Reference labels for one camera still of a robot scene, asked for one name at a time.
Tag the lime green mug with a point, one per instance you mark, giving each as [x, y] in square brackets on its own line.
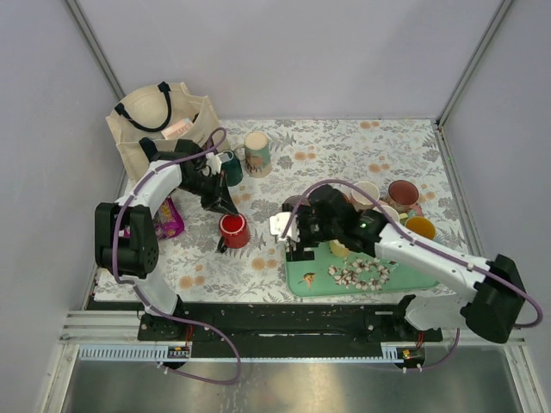
[392, 213]

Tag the floral table mat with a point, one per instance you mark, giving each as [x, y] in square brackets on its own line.
[302, 152]

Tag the pink box in bag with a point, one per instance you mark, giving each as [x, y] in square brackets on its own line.
[178, 129]

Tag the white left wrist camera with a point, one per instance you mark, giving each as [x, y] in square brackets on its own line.
[214, 163]

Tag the beige canvas tote bag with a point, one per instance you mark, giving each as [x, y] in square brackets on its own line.
[145, 112]

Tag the dark green mug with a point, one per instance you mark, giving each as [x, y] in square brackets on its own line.
[231, 165]

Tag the tall pink floral mug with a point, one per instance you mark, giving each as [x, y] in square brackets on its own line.
[403, 196]

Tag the small pale pink mug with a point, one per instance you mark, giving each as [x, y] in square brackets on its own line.
[363, 200]

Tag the yellow mug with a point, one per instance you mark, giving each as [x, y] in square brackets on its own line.
[338, 249]

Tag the blue glazed mug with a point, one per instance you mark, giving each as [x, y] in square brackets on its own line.
[421, 226]

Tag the purple snack packet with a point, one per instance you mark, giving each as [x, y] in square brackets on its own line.
[164, 224]

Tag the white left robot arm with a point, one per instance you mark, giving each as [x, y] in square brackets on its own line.
[126, 243]

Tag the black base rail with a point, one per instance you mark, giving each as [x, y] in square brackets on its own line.
[263, 331]

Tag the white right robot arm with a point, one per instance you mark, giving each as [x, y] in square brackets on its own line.
[489, 294]

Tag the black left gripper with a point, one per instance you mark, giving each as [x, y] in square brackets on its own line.
[220, 198]

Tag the cream floral mug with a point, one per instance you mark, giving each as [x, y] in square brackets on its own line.
[257, 154]

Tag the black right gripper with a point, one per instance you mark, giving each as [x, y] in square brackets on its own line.
[304, 212]

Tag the green hummingbird tray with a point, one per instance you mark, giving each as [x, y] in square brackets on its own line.
[328, 274]

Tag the lilac mug black handle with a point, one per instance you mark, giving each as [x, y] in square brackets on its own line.
[289, 204]

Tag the red mug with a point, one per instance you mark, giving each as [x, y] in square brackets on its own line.
[234, 232]

